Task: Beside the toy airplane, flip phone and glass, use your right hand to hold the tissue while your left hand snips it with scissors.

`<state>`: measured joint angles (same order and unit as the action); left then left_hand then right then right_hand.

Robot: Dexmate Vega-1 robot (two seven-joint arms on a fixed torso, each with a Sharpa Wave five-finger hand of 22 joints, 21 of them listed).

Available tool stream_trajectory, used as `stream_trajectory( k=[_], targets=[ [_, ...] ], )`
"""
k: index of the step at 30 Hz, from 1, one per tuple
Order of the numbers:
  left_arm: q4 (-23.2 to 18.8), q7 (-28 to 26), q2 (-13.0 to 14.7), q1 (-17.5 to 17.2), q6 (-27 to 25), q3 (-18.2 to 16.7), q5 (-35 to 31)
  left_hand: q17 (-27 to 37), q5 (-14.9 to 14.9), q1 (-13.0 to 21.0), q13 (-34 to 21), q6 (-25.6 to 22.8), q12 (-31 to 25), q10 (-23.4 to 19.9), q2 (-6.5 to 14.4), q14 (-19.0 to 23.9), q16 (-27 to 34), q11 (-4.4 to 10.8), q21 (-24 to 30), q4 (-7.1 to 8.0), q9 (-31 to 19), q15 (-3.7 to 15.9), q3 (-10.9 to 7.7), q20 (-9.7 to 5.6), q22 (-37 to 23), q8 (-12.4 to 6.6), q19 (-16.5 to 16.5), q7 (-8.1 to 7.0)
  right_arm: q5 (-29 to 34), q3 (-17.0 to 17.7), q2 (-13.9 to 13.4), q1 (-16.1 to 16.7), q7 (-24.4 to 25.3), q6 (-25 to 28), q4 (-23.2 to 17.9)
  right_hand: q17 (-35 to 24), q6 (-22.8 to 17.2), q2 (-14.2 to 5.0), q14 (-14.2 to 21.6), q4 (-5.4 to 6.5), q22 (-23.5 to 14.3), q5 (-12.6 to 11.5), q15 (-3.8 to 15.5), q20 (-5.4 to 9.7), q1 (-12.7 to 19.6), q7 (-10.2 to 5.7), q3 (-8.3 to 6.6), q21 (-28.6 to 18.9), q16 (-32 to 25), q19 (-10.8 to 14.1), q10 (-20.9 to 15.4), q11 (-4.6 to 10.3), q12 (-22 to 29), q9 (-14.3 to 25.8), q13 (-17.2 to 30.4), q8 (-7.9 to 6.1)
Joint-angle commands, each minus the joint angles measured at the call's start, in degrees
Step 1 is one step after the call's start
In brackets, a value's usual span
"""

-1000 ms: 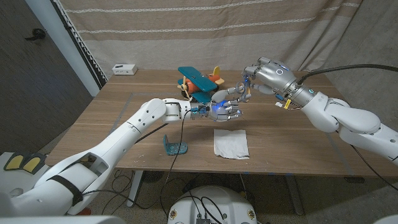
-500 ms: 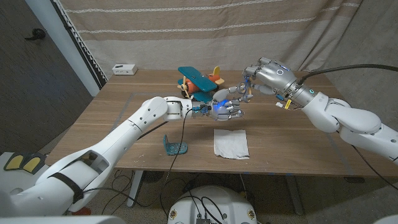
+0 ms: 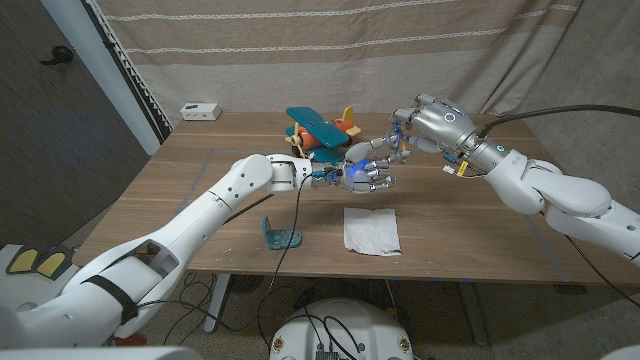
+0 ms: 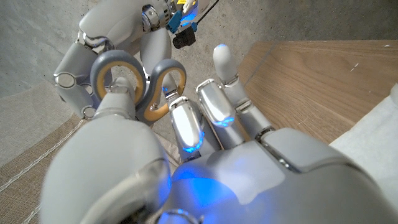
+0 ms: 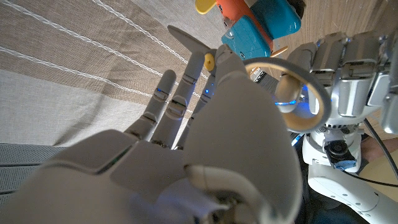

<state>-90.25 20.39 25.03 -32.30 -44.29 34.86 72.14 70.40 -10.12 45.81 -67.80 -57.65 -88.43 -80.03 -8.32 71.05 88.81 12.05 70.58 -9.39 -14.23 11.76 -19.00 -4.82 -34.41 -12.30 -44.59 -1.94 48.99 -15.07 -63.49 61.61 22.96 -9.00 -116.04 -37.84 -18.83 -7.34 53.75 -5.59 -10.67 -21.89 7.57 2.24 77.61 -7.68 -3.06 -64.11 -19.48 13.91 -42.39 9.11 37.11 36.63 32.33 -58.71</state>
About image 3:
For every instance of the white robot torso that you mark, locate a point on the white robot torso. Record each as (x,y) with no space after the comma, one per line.
(345,330)

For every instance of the white door frame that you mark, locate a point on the white door frame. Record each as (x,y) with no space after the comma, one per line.
(100,65)

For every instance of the yellow and black foot pedal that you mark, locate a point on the yellow and black foot pedal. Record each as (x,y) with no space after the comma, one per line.
(22,260)
(56,260)

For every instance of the beige striped curtain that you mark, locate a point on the beige striped curtain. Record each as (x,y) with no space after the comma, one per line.
(300,65)

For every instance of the grey table leg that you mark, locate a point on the grey table leg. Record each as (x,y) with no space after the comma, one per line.
(472,315)

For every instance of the teal and orange toy airplane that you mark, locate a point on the teal and orange toy airplane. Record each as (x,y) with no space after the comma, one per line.
(320,131)

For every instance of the white power strip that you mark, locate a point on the white power strip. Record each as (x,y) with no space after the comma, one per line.
(200,111)

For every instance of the red floor object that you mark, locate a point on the red floor object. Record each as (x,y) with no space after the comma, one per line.
(131,341)

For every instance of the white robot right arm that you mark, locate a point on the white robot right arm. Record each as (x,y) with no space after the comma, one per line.
(565,195)

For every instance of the teal toy flip phone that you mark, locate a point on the teal toy flip phone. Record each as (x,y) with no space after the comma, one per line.
(280,239)

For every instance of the white tissue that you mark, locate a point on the white tissue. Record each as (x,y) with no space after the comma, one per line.
(371,231)

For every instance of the dark wooden door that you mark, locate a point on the dark wooden door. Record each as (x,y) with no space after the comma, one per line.
(50,150)

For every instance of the white table leg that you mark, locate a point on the white table leg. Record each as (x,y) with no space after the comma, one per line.
(216,305)

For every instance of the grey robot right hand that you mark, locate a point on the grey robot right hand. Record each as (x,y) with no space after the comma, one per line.
(445,122)

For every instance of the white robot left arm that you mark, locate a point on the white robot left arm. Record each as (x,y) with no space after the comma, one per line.
(240,185)

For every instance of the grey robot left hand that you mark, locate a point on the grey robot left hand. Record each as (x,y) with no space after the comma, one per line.
(365,175)

